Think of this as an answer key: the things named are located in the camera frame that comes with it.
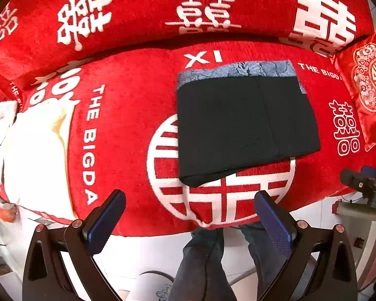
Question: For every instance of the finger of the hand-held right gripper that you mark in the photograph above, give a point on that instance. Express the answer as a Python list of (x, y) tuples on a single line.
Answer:
[(354, 180)]

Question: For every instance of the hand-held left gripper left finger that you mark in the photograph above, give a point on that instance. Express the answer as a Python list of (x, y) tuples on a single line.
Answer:
[(105, 225)]

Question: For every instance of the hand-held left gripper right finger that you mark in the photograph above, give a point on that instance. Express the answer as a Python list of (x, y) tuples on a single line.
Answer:
[(274, 225)]

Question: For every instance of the black pants grey waistband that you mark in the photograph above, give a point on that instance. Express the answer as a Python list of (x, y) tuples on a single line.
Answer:
[(238, 125)]

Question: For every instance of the person's right leg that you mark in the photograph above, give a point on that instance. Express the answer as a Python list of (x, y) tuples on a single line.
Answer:
[(257, 241)]

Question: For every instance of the person's leg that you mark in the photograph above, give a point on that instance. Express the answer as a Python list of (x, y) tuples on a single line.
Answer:
[(257, 241), (200, 266)]

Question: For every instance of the white round stool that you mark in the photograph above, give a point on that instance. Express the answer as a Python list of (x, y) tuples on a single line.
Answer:
[(150, 287)]

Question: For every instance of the red printed blanket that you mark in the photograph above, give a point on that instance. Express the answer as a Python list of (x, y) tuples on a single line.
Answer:
[(128, 150)]

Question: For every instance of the person's left leg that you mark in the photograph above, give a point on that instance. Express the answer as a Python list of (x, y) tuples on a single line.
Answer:
[(200, 266)]

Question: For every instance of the white cloth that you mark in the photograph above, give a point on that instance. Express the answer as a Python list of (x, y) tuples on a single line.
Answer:
[(34, 163)]

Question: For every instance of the orange cloth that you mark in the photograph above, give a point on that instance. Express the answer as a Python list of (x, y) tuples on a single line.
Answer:
[(6, 213)]

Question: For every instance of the red embroidered cushion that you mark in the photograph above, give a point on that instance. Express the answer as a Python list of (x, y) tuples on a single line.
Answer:
[(371, 81)]

